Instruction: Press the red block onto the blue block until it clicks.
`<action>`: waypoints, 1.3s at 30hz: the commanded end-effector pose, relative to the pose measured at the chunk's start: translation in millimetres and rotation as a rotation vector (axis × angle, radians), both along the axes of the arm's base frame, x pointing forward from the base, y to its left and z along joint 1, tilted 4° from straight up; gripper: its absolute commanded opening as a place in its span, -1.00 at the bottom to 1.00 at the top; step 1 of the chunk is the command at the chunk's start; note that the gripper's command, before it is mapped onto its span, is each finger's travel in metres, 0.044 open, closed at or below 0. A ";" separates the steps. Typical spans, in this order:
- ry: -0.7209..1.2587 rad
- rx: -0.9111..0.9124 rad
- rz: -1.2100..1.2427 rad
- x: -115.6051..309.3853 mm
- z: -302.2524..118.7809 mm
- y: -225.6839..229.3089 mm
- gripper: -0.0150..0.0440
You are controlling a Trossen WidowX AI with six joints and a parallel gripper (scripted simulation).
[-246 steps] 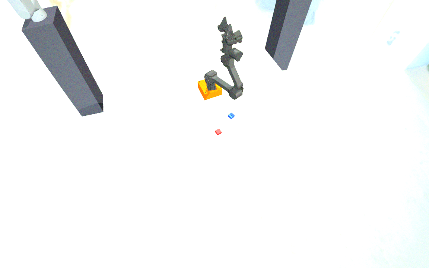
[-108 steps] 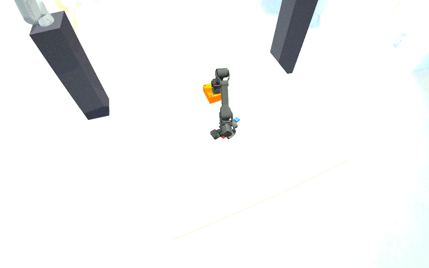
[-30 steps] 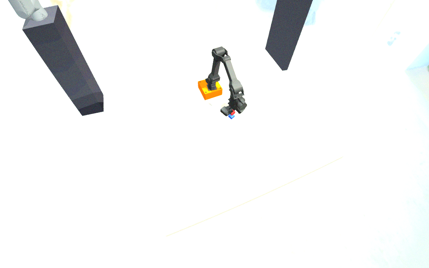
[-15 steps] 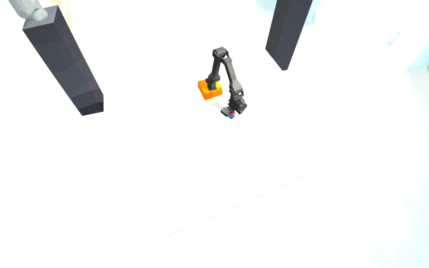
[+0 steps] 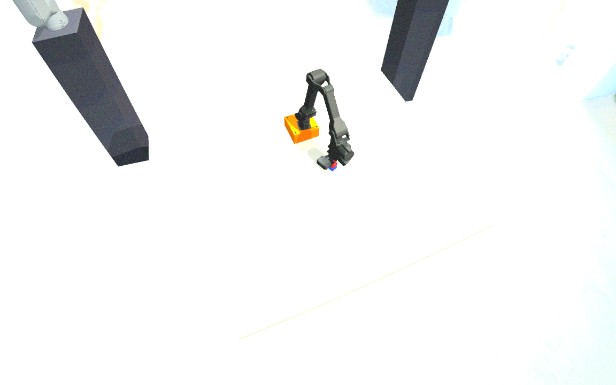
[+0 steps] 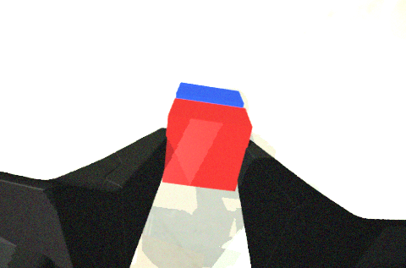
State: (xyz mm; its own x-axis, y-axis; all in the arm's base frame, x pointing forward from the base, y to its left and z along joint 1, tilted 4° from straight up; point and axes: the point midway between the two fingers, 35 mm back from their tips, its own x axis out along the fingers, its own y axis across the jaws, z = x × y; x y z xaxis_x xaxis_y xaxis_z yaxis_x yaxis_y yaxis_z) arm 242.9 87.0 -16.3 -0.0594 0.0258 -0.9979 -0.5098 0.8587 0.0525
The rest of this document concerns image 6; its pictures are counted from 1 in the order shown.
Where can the blue block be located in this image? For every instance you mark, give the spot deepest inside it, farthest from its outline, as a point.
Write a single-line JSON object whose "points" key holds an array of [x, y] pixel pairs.
{"points": [[209, 94]]}

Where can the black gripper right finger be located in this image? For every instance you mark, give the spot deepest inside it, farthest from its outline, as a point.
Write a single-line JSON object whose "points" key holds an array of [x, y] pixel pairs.
{"points": [[289, 224]]}

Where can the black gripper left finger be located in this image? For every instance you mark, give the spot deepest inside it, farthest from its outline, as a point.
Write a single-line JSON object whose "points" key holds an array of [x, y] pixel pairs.
{"points": [[92, 217]]}

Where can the red block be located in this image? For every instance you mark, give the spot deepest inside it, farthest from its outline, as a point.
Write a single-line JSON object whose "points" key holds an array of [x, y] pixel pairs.
{"points": [[205, 144]]}

